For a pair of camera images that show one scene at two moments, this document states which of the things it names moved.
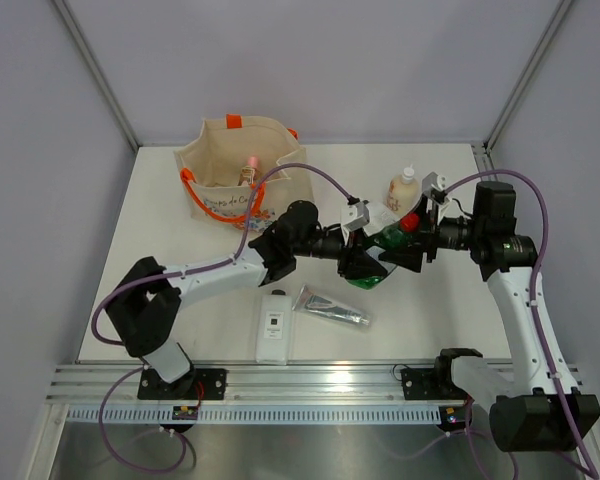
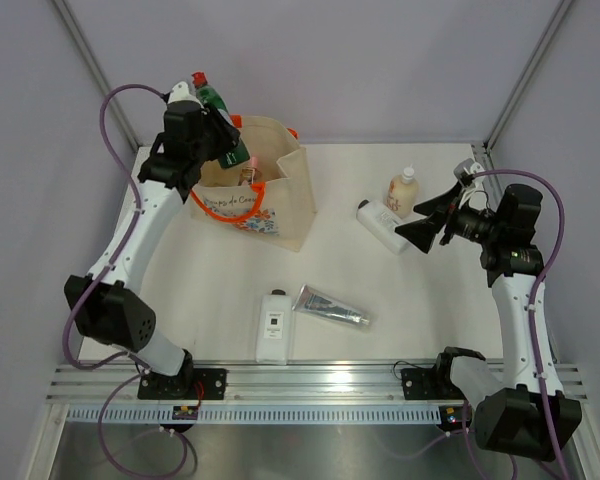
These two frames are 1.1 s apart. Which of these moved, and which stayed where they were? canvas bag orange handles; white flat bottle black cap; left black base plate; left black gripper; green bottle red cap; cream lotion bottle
Moved: green bottle red cap; left black gripper
Stayed: cream lotion bottle; left black base plate; white flat bottle black cap; canvas bag orange handles
